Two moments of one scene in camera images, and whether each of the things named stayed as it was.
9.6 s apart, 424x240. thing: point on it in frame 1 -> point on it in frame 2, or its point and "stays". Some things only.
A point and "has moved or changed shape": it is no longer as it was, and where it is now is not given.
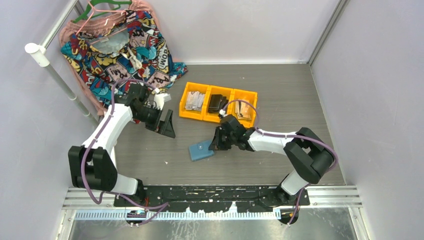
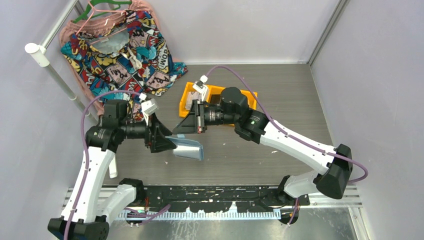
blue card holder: [200, 150] has moved or changed shape
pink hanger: [87, 19] stays
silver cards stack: [194, 101] stays
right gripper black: [217, 144] -> [195, 121]
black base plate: [210, 198] stays
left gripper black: [168, 130] -> [153, 126]
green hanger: [86, 14] stays
